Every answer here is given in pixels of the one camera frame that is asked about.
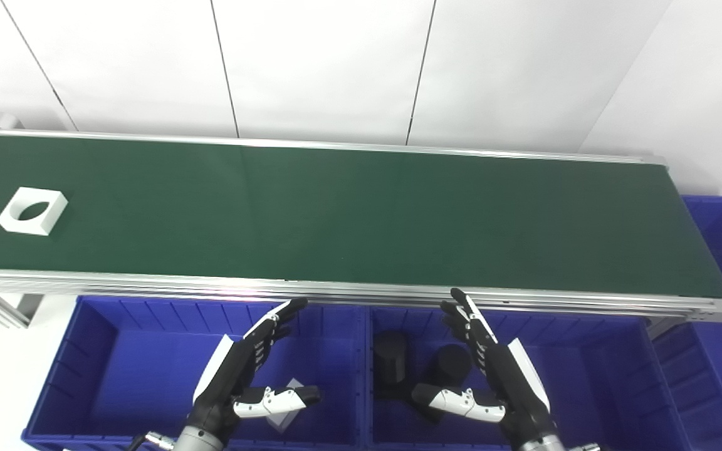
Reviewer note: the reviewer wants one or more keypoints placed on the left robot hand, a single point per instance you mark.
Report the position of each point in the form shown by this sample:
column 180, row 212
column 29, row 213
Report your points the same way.
column 229, row 369

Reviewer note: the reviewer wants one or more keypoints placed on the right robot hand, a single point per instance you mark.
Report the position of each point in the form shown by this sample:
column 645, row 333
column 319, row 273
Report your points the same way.
column 514, row 376

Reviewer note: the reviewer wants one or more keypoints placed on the white square part with hole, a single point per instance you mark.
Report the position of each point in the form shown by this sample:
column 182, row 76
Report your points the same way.
column 55, row 200

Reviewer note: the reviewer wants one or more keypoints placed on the black cylinder part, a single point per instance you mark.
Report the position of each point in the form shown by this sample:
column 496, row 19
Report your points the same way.
column 391, row 357
column 452, row 366

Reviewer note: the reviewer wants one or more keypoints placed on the white block part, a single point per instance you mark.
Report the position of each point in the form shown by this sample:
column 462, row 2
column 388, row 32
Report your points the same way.
column 282, row 423

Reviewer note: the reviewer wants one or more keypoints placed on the blue bin with black cylinders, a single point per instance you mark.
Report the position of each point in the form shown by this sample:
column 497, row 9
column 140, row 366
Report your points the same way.
column 593, row 388

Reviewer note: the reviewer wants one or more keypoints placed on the blue bin with white part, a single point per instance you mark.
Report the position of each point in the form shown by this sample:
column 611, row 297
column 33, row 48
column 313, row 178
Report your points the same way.
column 135, row 376

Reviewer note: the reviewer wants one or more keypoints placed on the aluminium conveyor leg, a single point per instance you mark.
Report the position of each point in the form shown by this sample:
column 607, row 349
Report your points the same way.
column 4, row 308

